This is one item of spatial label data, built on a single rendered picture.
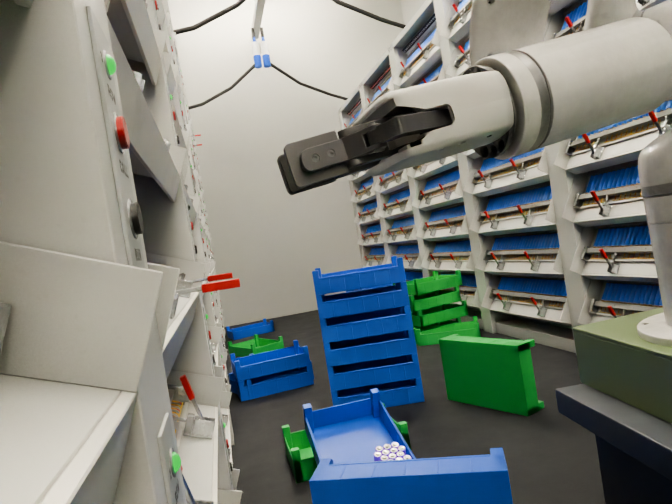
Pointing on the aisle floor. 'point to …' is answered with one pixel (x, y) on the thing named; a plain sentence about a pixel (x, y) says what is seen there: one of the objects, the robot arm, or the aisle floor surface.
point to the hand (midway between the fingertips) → (311, 164)
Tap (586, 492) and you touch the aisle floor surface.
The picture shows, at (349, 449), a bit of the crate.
